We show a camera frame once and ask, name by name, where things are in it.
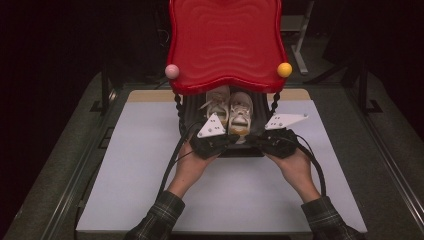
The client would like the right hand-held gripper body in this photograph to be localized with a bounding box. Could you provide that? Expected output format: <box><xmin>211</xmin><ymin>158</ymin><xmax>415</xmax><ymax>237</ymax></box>
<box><xmin>262</xmin><ymin>113</ymin><xmax>310</xmax><ymax>160</ymax></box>

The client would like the black metal post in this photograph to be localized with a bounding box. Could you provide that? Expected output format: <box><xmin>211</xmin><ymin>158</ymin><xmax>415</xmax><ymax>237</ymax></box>
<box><xmin>89</xmin><ymin>63</ymin><xmax>112</xmax><ymax>116</ymax></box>
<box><xmin>357</xmin><ymin>64</ymin><xmax>384</xmax><ymax>116</ymax></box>

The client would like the person's left hand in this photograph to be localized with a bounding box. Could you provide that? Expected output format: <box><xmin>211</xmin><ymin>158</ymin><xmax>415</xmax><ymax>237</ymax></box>
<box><xmin>175</xmin><ymin>141</ymin><xmax>218</xmax><ymax>188</ymax></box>

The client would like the white metal stand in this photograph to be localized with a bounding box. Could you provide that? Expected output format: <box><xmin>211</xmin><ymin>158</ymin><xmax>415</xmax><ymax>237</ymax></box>
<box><xmin>280</xmin><ymin>0</ymin><xmax>316</xmax><ymax>76</ymax></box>

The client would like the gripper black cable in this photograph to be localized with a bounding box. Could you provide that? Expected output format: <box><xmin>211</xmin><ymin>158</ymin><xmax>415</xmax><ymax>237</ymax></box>
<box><xmin>155</xmin><ymin>119</ymin><xmax>205</xmax><ymax>202</ymax></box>
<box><xmin>287</xmin><ymin>132</ymin><xmax>327</xmax><ymax>198</ymax></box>

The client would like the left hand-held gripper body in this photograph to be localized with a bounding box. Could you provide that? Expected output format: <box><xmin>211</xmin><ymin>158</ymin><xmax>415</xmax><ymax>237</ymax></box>
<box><xmin>189</xmin><ymin>112</ymin><xmax>232</xmax><ymax>160</ymax></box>

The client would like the white sneaker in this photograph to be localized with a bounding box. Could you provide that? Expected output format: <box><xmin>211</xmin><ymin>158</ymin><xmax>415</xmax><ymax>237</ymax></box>
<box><xmin>199</xmin><ymin>85</ymin><xmax>231</xmax><ymax>127</ymax></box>
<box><xmin>227</xmin><ymin>91</ymin><xmax>255</xmax><ymax>145</ymax></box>

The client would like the person's right hand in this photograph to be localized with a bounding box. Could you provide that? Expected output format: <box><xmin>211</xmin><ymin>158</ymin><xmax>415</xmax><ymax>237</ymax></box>
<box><xmin>265</xmin><ymin>150</ymin><xmax>313</xmax><ymax>188</ymax></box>

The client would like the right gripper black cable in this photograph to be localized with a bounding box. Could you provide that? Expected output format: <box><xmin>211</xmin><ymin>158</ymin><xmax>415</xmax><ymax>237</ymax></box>
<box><xmin>287</xmin><ymin>132</ymin><xmax>327</xmax><ymax>198</ymax></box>

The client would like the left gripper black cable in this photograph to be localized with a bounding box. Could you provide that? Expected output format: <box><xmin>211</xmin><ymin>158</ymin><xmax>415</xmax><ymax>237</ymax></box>
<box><xmin>155</xmin><ymin>119</ymin><xmax>205</xmax><ymax>202</ymax></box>

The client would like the red and black shoe rack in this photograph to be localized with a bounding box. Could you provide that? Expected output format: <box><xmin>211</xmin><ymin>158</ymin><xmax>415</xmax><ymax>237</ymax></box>
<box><xmin>164</xmin><ymin>0</ymin><xmax>294</xmax><ymax>159</ymax></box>

